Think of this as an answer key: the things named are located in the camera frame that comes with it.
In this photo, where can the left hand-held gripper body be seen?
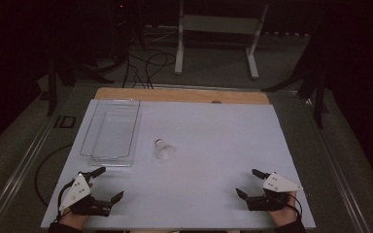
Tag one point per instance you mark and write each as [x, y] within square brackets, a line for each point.
[77, 191]

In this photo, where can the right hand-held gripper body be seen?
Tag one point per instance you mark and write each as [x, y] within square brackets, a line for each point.
[280, 183]

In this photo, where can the clear plastic container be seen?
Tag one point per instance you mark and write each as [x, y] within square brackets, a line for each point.
[111, 136]

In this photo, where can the white feather shuttlecock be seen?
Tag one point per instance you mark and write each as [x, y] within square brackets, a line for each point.
[164, 149]

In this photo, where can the person's left hand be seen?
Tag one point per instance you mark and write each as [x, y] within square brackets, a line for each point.
[73, 220]

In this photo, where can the person's right hand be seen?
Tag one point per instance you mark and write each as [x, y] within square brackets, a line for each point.
[285, 216]

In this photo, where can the white table cover board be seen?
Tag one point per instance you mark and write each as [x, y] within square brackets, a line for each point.
[213, 161]

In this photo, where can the black tripod stand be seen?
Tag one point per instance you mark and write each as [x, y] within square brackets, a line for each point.
[52, 87]
[319, 97]

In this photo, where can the black rectangular floor frame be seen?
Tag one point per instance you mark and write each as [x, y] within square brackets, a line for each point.
[65, 122]

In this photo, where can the metal floor rail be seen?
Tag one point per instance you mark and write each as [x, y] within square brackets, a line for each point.
[336, 168]
[19, 168]

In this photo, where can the white metal stand frame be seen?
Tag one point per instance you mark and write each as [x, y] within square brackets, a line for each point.
[220, 24]

